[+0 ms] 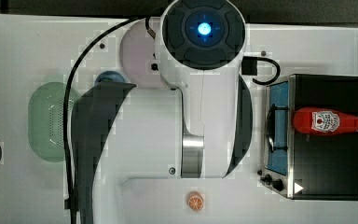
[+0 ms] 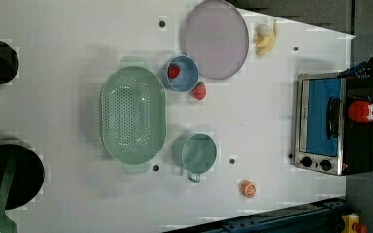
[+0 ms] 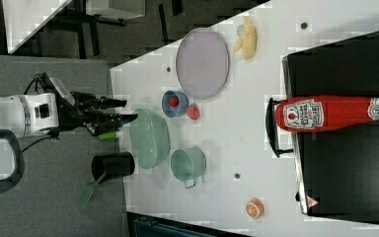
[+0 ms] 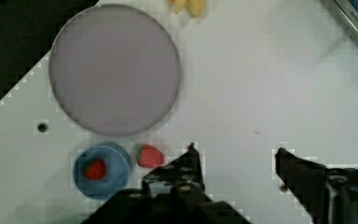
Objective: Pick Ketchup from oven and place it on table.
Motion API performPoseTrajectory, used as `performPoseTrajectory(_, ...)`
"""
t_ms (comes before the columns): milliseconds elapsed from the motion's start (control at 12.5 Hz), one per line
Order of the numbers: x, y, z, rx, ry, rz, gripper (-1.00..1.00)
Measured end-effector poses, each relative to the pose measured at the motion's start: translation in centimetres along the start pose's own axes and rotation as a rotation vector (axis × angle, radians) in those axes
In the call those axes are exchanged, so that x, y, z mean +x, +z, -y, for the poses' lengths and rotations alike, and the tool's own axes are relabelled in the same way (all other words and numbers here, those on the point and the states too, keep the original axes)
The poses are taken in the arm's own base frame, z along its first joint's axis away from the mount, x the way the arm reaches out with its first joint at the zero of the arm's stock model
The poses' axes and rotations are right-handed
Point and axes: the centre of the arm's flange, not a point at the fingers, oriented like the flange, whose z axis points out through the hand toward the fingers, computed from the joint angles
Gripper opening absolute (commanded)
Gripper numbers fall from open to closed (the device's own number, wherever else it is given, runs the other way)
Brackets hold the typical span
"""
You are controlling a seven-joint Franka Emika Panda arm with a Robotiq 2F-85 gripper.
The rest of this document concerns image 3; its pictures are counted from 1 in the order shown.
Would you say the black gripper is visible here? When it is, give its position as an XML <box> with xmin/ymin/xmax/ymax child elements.
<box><xmin>47</xmin><ymin>77</ymin><xmax>138</xmax><ymax>136</ymax></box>

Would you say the red ketchup bottle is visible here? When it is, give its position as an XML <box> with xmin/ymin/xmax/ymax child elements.
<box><xmin>275</xmin><ymin>95</ymin><xmax>379</xmax><ymax>133</ymax></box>

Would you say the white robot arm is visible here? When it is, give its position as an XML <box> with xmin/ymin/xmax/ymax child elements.
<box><xmin>0</xmin><ymin>73</ymin><xmax>138</xmax><ymax>138</ymax></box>

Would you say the green cylinder object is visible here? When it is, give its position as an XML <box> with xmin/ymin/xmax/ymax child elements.
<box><xmin>98</xmin><ymin>131</ymin><xmax>116</xmax><ymax>141</ymax></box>

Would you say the green oval colander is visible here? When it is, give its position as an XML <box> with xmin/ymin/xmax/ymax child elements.
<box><xmin>129</xmin><ymin>109</ymin><xmax>170</xmax><ymax>169</ymax></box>

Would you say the strawberry in blue bowl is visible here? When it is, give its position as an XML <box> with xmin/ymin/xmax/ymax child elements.
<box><xmin>169</xmin><ymin>97</ymin><xmax>179</xmax><ymax>107</ymax></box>

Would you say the blue small bowl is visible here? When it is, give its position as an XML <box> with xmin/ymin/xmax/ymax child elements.
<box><xmin>162</xmin><ymin>91</ymin><xmax>189</xmax><ymax>118</ymax></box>

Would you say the green spatula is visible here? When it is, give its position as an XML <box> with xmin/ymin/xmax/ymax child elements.
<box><xmin>77</xmin><ymin>173</ymin><xmax>106</xmax><ymax>211</ymax></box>

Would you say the strawberry on table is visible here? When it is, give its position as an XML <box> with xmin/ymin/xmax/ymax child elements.
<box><xmin>187</xmin><ymin>104</ymin><xmax>200</xmax><ymax>120</ymax></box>

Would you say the green mug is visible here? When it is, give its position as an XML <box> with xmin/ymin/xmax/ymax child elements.
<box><xmin>170</xmin><ymin>146</ymin><xmax>206</xmax><ymax>189</ymax></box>

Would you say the lilac round plate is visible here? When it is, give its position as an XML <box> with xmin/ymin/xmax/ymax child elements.
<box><xmin>176</xmin><ymin>28</ymin><xmax>230</xmax><ymax>100</ymax></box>

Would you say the peeled banana toy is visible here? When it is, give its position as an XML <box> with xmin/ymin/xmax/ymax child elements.
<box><xmin>233</xmin><ymin>17</ymin><xmax>258</xmax><ymax>60</ymax></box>

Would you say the orange slice toy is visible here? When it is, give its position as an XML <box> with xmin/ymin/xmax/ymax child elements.
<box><xmin>246</xmin><ymin>197</ymin><xmax>265</xmax><ymax>219</ymax></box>

